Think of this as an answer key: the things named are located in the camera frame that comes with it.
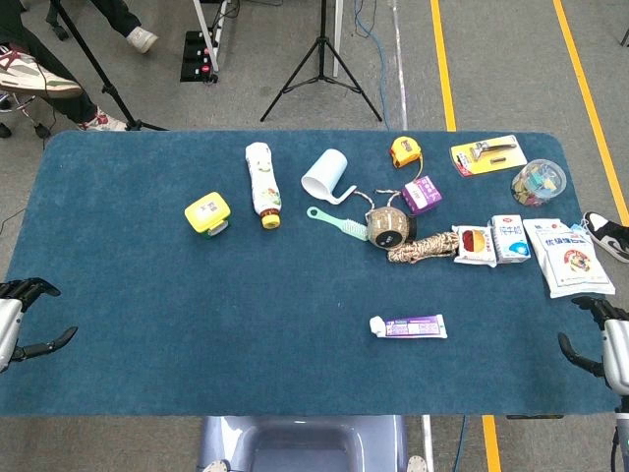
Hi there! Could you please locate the white bottle yellow cap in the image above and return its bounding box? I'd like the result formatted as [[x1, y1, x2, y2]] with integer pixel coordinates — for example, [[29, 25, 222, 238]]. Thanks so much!
[[245, 142, 284, 230]]

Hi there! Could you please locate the person in black trousers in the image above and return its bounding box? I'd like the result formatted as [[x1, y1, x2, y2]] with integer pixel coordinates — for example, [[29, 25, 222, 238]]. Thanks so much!
[[0, 0, 98, 125], [89, 0, 143, 38]]

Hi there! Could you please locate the black tripod stand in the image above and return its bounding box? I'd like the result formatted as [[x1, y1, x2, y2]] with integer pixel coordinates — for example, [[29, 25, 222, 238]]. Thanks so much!
[[259, 0, 383, 123], [48, 0, 169, 133]]

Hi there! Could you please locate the white shoe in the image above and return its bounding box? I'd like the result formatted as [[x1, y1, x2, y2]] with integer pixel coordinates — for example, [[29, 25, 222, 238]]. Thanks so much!
[[126, 26, 160, 54]]

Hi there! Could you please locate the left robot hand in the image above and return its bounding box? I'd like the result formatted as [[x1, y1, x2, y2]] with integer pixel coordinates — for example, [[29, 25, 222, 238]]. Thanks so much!
[[0, 277, 79, 373]]

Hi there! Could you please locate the white snack packet red picture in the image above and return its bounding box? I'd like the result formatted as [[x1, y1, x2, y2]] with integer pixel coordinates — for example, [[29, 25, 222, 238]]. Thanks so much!
[[451, 224, 498, 269]]

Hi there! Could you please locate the red white sneaker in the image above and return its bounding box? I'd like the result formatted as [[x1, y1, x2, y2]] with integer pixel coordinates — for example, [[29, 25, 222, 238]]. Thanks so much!
[[0, 45, 84, 98], [77, 106, 129, 133]]

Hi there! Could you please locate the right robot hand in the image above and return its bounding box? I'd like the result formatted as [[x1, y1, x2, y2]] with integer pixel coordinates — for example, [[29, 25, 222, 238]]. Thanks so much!
[[557, 294, 629, 392]]

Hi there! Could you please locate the black white sneaker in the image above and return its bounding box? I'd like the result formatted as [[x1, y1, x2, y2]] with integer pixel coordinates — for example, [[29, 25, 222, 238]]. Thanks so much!
[[582, 210, 629, 264]]

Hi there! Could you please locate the purple small box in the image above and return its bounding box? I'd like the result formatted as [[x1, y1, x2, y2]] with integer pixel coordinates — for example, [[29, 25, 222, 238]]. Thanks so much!
[[401, 175, 444, 217]]

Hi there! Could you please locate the purple white toothpaste tube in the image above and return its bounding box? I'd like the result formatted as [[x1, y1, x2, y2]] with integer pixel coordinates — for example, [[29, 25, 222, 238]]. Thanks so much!
[[369, 314, 449, 340]]

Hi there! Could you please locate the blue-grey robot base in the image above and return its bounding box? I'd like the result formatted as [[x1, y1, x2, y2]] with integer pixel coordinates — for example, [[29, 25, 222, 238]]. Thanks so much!
[[196, 415, 429, 472]]

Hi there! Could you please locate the black office chair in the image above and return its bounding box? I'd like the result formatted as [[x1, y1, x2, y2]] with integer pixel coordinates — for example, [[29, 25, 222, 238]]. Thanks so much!
[[0, 90, 52, 140]]

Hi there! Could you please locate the black power strip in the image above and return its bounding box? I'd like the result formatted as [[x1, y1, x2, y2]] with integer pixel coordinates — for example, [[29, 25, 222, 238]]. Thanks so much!
[[180, 29, 220, 84]]

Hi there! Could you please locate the mint green brush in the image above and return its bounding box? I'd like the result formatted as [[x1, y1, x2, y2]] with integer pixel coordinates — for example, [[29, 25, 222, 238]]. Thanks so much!
[[306, 206, 370, 242]]

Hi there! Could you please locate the yellow lidded green box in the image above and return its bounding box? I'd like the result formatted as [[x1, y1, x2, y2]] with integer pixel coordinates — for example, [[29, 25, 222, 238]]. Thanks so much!
[[184, 192, 232, 239]]

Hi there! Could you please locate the blue table mat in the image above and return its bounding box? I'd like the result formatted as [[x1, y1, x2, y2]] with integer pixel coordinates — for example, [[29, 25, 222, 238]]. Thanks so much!
[[0, 130, 621, 418]]

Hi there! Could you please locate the round seed jar black lid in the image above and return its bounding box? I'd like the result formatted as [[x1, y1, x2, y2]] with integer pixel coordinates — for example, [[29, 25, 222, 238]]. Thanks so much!
[[365, 206, 419, 249]]

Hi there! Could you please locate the white blue milk carton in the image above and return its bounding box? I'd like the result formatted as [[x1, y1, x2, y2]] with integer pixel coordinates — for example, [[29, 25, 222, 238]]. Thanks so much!
[[489, 213, 533, 266]]

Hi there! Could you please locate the razor on yellow card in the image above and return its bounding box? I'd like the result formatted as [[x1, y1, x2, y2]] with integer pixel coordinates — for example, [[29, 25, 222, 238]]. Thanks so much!
[[449, 134, 529, 179]]

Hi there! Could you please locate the clear jar of binder clips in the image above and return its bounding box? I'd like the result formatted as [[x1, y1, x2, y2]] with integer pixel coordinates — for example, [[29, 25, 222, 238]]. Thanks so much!
[[511, 157, 568, 208]]

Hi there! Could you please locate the blue floor cable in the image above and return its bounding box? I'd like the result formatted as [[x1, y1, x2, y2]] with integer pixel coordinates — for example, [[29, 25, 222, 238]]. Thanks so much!
[[452, 416, 469, 472], [353, 0, 392, 131]]

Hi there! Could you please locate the white frame leg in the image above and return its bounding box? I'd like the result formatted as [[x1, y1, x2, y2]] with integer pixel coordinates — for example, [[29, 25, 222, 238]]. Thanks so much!
[[191, 0, 231, 76]]

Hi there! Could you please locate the braided rope bundle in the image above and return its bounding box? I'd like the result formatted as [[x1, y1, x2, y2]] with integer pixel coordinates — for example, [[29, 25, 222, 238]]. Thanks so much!
[[386, 230, 461, 266]]

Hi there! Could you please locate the thin twine cord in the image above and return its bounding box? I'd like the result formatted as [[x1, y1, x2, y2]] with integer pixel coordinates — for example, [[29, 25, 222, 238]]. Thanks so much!
[[352, 188, 403, 209]]

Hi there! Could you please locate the white upright post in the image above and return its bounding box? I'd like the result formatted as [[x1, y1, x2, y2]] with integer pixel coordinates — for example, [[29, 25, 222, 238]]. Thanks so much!
[[332, 0, 345, 79]]

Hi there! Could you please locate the yellow tape measure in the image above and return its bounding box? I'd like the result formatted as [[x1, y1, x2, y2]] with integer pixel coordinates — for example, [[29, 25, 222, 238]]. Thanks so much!
[[389, 136, 427, 181]]

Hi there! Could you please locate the white powder bag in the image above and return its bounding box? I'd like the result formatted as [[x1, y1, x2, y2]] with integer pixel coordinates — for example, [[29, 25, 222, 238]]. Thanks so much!
[[522, 217, 616, 300]]

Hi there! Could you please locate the white plastic mug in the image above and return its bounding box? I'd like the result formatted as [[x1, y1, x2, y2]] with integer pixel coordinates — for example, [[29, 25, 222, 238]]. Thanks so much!
[[301, 148, 358, 206]]

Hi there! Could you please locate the white table leg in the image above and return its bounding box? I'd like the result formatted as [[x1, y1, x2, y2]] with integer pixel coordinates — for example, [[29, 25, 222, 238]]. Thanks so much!
[[421, 415, 435, 472]]

